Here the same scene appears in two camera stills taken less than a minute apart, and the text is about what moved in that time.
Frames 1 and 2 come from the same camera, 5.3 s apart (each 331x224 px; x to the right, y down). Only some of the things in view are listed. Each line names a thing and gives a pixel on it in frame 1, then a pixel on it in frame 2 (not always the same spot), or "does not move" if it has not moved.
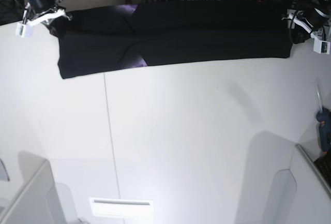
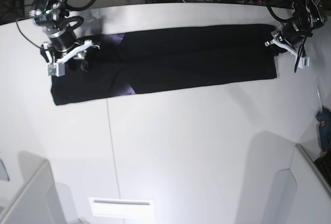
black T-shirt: (92, 40) → (143, 60)
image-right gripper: (312, 19) → (289, 36)
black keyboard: (323, 165) does not move
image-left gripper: (42, 4) → (60, 48)
